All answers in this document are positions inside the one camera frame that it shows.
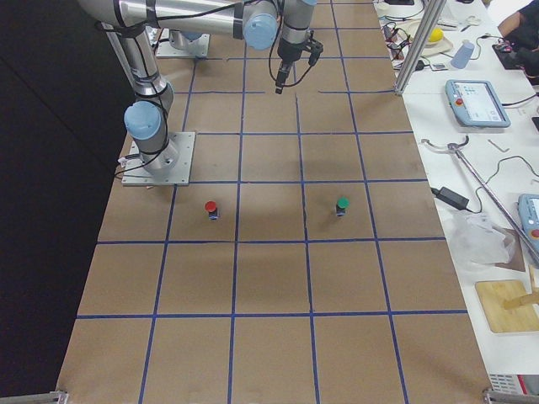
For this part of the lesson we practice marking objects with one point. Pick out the green push button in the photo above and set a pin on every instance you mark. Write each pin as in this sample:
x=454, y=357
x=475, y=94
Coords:
x=341, y=206

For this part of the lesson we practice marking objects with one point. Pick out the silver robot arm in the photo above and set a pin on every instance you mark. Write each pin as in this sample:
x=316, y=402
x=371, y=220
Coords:
x=188, y=42
x=260, y=24

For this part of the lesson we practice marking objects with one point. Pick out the wooden cutting board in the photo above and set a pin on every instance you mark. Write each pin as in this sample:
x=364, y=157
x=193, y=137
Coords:
x=507, y=306

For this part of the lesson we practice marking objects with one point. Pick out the red push button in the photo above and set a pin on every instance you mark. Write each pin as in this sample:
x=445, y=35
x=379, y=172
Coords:
x=211, y=208

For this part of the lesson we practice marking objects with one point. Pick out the yellow lemon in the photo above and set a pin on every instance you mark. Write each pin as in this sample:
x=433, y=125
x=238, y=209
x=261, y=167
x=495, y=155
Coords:
x=436, y=35

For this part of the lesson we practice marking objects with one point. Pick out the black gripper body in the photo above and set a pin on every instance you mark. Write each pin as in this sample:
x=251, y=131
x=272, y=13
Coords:
x=289, y=50

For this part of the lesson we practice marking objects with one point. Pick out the clear plastic bag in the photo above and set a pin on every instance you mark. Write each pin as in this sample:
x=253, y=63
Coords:
x=477, y=243

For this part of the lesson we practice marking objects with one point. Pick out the blue teach pendant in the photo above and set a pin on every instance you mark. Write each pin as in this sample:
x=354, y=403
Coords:
x=476, y=104
x=528, y=212

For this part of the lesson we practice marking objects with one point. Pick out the black power adapter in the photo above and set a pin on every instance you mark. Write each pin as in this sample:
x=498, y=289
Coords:
x=450, y=197

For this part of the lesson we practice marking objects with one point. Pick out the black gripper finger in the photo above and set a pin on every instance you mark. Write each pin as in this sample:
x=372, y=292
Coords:
x=284, y=72
x=279, y=87

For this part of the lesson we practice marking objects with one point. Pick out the aluminium frame post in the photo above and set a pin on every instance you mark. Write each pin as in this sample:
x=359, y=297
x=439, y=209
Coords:
x=432, y=12

